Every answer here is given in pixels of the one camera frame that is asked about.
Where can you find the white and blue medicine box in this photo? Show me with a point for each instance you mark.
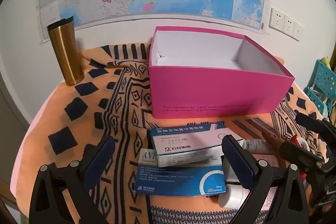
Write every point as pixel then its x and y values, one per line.
pixel 183 140

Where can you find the blue perforated plastic basket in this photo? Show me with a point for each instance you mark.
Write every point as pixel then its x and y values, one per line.
pixel 321 77

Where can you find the small white tube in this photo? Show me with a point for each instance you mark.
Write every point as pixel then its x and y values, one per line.
pixel 256 146

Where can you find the pink cardboard box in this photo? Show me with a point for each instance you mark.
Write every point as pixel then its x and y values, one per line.
pixel 204 90

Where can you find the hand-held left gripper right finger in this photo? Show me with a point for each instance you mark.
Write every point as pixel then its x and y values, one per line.
pixel 239 161

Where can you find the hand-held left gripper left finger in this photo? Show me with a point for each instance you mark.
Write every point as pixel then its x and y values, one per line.
pixel 101 161

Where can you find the red capped container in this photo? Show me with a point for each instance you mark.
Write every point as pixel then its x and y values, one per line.
pixel 294 138

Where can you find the white plastic bottle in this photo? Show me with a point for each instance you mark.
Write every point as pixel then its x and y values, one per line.
pixel 232 197

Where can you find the orange patterned tablecloth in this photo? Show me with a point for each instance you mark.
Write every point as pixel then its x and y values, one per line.
pixel 78 121

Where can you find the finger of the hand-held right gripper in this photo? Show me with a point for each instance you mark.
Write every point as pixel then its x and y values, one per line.
pixel 308 121
pixel 296 153

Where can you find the white wall socket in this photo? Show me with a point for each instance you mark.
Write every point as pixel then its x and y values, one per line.
pixel 289 24
pixel 277 18

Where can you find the white wall switch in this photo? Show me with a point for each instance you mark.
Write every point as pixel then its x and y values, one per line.
pixel 298 30

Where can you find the gold metal thermos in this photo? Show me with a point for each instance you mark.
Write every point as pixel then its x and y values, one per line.
pixel 65 56

